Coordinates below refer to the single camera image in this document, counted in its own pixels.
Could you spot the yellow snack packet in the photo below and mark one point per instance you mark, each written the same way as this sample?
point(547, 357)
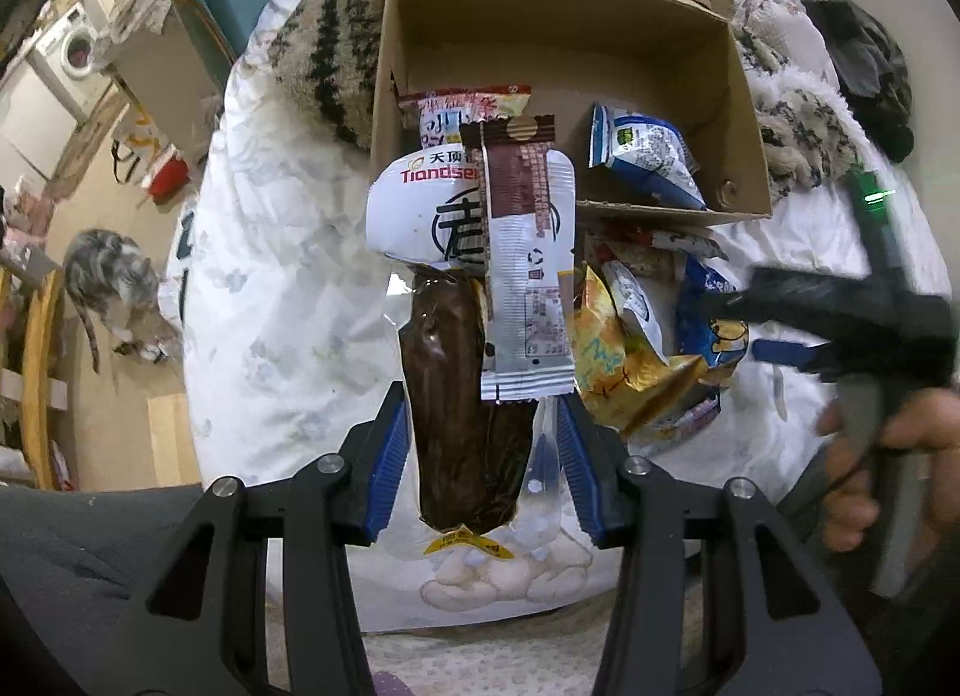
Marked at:
point(615, 366)

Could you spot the clear dark meat packet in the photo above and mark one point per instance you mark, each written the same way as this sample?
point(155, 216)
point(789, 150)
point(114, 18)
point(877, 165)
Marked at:
point(446, 381)

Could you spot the fuzzy patterned blanket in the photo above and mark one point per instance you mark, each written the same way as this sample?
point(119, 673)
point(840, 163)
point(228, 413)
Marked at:
point(795, 118)

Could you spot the dark clothing pile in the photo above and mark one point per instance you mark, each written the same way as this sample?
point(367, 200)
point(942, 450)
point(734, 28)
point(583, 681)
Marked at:
point(862, 66)

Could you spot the red box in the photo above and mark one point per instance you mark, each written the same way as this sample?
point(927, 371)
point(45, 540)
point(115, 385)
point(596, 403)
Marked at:
point(169, 177)

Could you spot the brown patterned rug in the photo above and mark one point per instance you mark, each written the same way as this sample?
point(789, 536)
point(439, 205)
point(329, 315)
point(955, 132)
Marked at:
point(90, 133)

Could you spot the striped fuzzy cushion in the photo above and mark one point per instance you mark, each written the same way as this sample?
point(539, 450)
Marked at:
point(330, 28)

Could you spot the white washing machine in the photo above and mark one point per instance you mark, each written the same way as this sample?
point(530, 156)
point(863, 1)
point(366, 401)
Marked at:
point(75, 55)

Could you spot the beige cabinet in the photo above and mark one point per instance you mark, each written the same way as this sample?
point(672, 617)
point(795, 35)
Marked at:
point(172, 81)

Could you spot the grey tabby cat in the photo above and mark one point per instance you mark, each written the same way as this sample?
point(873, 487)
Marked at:
point(105, 268)

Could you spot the brown cardboard box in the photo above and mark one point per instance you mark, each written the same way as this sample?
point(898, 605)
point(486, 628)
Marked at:
point(600, 66)

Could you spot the brown white snack bar packet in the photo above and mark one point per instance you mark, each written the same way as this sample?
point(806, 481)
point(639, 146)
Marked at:
point(525, 291)

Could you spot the pink red snack packet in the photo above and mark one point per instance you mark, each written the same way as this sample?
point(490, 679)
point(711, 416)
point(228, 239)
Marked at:
point(442, 115)

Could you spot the white yellow tote bag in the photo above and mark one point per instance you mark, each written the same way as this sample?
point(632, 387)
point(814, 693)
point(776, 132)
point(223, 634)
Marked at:
point(131, 152)

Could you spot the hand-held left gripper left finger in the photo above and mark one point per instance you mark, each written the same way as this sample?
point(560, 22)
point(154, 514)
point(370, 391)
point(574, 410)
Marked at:
point(390, 456)

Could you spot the blue white snack packet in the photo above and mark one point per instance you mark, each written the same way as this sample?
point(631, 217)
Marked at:
point(645, 148)

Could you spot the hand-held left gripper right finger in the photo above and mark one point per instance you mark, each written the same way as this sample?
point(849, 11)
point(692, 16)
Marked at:
point(577, 471)

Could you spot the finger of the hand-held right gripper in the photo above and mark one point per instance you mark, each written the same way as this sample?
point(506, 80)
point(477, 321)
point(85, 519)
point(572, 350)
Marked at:
point(731, 302)
point(787, 355)

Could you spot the blue bear print packet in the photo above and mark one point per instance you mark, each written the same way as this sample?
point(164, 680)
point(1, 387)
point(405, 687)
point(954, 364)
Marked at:
point(712, 336)

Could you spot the person's right hand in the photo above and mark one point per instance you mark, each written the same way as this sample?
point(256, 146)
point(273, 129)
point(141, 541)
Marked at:
point(930, 433)

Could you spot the yellow wooden frame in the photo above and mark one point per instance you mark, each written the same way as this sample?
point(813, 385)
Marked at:
point(37, 366)

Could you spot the white kitchen cabinet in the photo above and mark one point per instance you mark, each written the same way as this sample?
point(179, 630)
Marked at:
point(30, 115)

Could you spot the person's dark trouser leg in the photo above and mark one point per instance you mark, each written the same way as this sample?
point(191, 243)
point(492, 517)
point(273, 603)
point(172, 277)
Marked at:
point(60, 568)

